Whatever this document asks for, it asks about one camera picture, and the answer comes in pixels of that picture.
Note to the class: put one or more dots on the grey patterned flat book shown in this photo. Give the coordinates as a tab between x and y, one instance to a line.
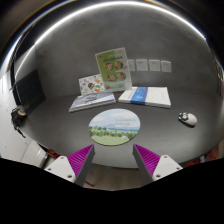
92	100

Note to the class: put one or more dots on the white book with blue band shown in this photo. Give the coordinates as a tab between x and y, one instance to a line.
152	96

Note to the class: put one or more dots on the dark panel at left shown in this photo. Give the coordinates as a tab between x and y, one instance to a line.
30	92

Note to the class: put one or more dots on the white wall socket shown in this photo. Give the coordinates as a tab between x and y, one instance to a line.
166	66
141	65
131	64
154	65

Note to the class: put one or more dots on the black device on stand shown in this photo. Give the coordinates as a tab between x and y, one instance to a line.
18	115

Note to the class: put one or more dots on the small colourful upright card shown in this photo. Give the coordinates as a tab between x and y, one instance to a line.
91	84

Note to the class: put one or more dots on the green upright food booklet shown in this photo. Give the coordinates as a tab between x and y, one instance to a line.
114	69

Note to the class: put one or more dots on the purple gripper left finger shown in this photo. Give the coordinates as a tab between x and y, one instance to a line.
73	168

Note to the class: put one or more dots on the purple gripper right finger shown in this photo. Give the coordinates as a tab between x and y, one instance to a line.
153	167

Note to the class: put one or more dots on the white and grey mouse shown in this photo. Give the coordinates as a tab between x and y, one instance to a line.
188	118

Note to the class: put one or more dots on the round landscape mouse pad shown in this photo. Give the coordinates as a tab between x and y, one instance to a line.
114	127

